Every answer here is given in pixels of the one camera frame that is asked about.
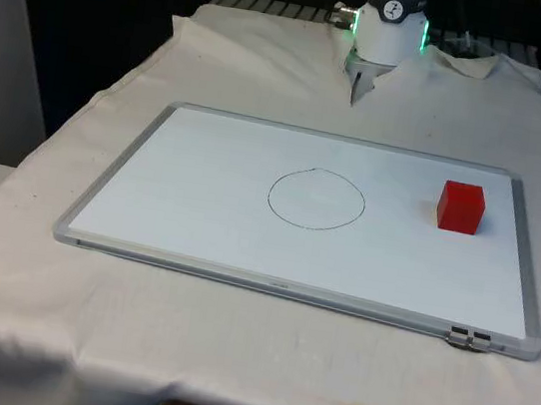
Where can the red cube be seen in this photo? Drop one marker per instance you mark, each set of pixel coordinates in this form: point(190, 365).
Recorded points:
point(460, 209)

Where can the whiteboard with grey frame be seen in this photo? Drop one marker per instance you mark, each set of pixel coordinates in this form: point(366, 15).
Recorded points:
point(294, 246)

